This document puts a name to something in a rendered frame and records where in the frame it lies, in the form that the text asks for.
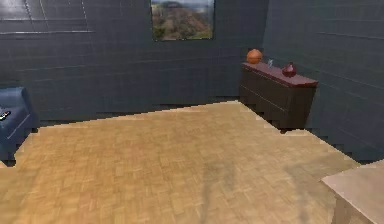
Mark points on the small clear glass object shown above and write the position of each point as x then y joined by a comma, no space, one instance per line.
270,62

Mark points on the orange basketball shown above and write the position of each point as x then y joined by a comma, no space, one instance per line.
254,56

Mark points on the framed landscape picture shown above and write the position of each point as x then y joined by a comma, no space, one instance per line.
182,20

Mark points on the black remote control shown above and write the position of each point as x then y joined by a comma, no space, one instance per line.
4,115

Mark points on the dark brown chest of drawers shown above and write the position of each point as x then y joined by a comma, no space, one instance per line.
276,96

